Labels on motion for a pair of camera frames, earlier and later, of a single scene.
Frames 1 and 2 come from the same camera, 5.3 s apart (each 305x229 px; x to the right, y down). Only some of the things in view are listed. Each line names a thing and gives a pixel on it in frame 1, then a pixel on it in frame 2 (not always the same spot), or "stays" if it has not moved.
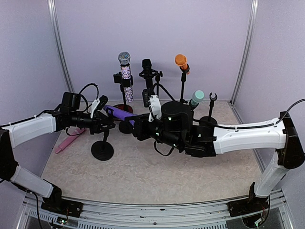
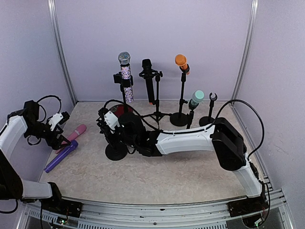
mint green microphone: x=198 y=97 stays
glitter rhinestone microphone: x=124 y=59 stays
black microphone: x=147 y=73 stays
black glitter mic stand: x=125 y=126 stays
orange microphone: x=180 y=60 stays
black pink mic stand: x=209 y=120 stays
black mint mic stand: x=192 y=113 stays
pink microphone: x=70 y=139 stays
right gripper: x=139 y=131 to x=108 y=136
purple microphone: x=119 y=113 to x=74 y=144
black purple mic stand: x=103 y=150 to x=116 y=153
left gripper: x=96 y=122 to x=55 y=145
